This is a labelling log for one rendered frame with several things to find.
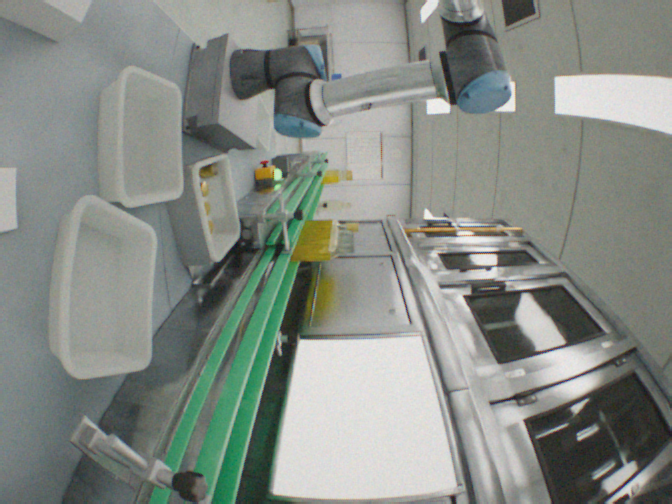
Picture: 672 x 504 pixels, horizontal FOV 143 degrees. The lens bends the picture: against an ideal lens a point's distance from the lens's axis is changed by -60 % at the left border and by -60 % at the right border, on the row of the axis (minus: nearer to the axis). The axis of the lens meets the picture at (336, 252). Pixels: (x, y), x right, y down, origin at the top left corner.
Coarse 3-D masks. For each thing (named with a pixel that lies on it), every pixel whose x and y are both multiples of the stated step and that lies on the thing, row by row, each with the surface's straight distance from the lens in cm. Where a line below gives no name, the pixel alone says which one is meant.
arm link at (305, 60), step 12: (276, 48) 77; (288, 48) 75; (300, 48) 74; (312, 48) 73; (276, 60) 72; (288, 60) 72; (300, 60) 71; (312, 60) 71; (276, 72) 72; (288, 72) 69; (300, 72) 69; (312, 72) 70; (324, 72) 71
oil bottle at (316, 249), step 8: (304, 240) 87; (312, 240) 86; (320, 240) 86; (328, 240) 85; (296, 248) 84; (304, 248) 84; (312, 248) 84; (320, 248) 83; (328, 248) 83; (336, 248) 84; (296, 256) 86; (304, 256) 85; (312, 256) 85; (320, 256) 85; (328, 256) 84; (336, 256) 85
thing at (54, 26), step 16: (0, 0) 45; (16, 0) 45; (32, 0) 44; (48, 0) 44; (64, 0) 45; (80, 0) 47; (0, 16) 48; (16, 16) 47; (32, 16) 46; (48, 16) 46; (64, 16) 45; (80, 16) 46; (48, 32) 48; (64, 32) 48
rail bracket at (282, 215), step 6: (282, 198) 71; (282, 204) 72; (282, 210) 72; (300, 210) 72; (258, 216) 74; (264, 216) 74; (270, 216) 73; (276, 216) 73; (282, 216) 72; (288, 216) 72; (294, 216) 72; (300, 216) 71; (258, 222) 74; (282, 222) 73; (282, 228) 74; (288, 246) 76; (282, 252) 76; (288, 252) 76
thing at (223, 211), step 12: (216, 156) 65; (192, 168) 59; (228, 168) 70; (204, 180) 73; (216, 180) 72; (228, 180) 71; (216, 192) 73; (228, 192) 71; (216, 204) 73; (228, 204) 72; (204, 216) 58; (216, 216) 75; (228, 216) 73; (204, 228) 58; (216, 228) 76; (228, 228) 75; (216, 240) 71; (228, 240) 70; (216, 252) 65
